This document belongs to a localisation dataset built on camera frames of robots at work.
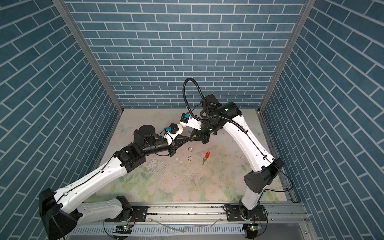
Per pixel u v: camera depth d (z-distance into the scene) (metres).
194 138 0.65
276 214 0.76
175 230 0.71
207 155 0.96
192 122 0.59
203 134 0.60
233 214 0.73
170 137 0.58
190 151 0.66
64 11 0.71
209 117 0.51
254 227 0.71
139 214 0.74
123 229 0.72
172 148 0.58
